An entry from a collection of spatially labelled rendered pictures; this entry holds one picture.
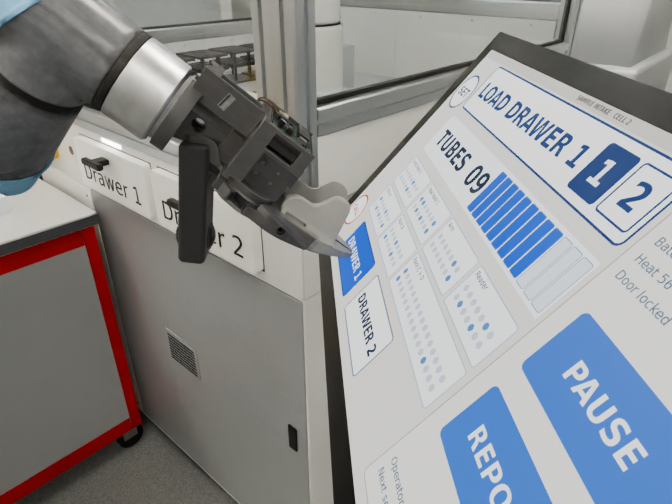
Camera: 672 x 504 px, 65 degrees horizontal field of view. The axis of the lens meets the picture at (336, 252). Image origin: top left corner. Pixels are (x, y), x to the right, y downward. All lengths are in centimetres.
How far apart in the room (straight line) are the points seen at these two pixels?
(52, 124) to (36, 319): 92
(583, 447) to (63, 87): 43
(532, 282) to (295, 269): 53
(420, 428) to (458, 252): 13
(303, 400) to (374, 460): 62
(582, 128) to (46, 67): 39
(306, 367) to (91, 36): 63
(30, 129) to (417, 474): 39
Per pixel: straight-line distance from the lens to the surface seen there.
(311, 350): 91
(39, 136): 51
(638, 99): 38
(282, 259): 83
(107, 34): 46
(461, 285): 37
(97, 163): 116
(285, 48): 72
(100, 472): 175
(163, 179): 101
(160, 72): 46
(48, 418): 154
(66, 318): 142
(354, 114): 80
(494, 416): 30
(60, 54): 47
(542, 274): 33
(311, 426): 102
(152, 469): 171
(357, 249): 54
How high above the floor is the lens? 127
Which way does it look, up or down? 29 degrees down
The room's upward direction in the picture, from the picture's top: straight up
